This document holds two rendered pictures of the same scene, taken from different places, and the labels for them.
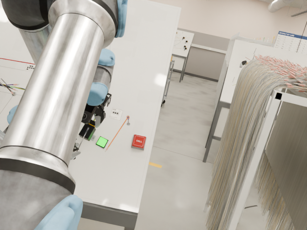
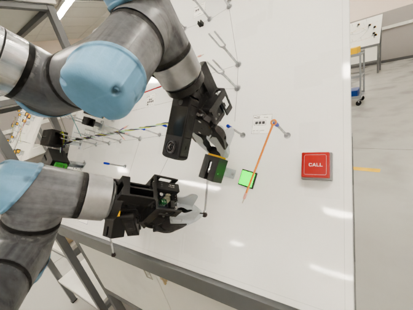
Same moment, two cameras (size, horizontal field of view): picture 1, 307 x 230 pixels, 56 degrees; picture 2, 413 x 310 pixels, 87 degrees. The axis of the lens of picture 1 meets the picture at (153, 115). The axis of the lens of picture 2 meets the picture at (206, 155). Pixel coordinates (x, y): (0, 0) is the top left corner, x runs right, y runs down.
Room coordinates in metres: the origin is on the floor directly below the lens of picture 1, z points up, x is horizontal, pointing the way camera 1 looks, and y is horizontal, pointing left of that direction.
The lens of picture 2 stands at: (0.70, -0.03, 1.33)
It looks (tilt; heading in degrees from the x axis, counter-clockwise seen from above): 20 degrees down; 37
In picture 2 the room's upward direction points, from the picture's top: 15 degrees counter-clockwise
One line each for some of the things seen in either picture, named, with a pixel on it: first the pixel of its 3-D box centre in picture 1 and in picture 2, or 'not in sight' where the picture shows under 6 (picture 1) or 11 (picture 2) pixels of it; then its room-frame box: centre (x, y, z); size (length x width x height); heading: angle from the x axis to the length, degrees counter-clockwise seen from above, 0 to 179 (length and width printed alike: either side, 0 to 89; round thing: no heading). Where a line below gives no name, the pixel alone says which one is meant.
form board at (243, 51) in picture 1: (262, 109); not in sight; (3.86, -1.43, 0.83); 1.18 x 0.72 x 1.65; 80
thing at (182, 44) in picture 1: (170, 54); (357, 48); (10.17, -0.13, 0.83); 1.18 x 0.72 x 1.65; 80
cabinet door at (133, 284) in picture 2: not in sight; (122, 275); (1.02, 0.84, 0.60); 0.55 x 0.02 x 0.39; 90
